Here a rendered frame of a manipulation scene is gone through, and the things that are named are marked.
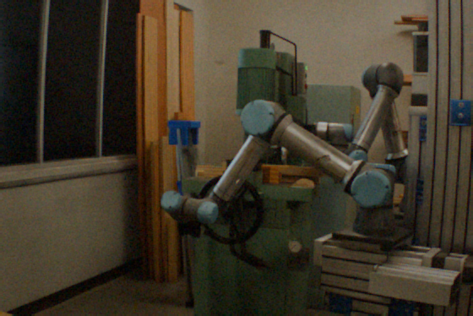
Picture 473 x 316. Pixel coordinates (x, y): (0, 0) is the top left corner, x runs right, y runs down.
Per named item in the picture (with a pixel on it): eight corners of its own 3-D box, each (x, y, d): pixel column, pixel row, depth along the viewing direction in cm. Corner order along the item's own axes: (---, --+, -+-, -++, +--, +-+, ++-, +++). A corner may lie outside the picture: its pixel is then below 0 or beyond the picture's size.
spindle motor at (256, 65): (231, 115, 240) (233, 47, 238) (242, 116, 257) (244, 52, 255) (269, 117, 235) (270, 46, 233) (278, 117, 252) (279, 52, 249)
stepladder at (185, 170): (178, 308, 324) (163, 120, 319) (195, 295, 348) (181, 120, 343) (202, 309, 319) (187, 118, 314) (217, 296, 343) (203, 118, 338)
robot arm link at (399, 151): (402, 190, 220) (373, 65, 211) (383, 185, 234) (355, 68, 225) (423, 181, 223) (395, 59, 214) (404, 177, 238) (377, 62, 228)
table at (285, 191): (171, 194, 232) (171, 181, 232) (198, 187, 261) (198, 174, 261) (308, 205, 215) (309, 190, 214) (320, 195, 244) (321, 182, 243)
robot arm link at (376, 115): (418, 70, 205) (366, 177, 201) (403, 72, 216) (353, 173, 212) (398, 54, 202) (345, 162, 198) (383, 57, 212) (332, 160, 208)
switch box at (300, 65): (290, 93, 268) (291, 62, 266) (295, 94, 277) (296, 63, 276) (302, 93, 266) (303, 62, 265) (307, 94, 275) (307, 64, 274)
